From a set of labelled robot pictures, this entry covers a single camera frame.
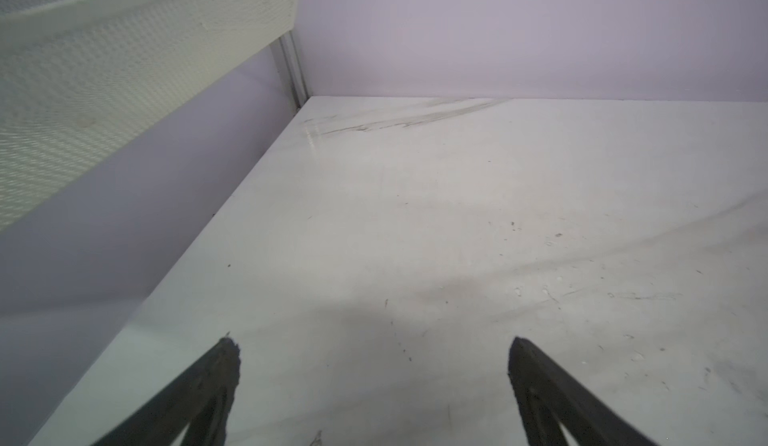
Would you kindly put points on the lower white mesh shelf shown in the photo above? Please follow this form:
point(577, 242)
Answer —
point(80, 79)

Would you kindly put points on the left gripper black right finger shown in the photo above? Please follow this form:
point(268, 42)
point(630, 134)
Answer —
point(552, 403)

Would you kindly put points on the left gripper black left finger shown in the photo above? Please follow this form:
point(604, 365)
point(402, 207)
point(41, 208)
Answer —
point(195, 406)

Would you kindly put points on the aluminium frame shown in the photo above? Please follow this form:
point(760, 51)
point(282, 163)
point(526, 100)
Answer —
point(286, 53)

